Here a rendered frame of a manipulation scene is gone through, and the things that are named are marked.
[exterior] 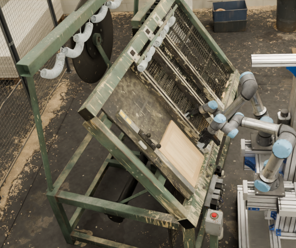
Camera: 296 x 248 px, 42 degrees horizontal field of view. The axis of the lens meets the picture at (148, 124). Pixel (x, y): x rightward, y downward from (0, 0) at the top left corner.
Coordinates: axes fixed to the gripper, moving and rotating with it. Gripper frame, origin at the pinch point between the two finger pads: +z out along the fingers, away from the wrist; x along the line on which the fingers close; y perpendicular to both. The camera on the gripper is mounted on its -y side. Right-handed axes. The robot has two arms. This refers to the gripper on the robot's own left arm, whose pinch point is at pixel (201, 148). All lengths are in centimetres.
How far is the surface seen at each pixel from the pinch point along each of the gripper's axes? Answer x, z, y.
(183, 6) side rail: -186, -15, 44
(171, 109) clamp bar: -47, 13, 26
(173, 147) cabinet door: -18.5, 27.5, 13.5
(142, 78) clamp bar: -51, -2, 60
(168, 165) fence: 2.6, 27.3, 15.1
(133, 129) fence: 0, 8, 54
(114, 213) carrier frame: 21, 89, 37
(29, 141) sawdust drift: -138, 234, 155
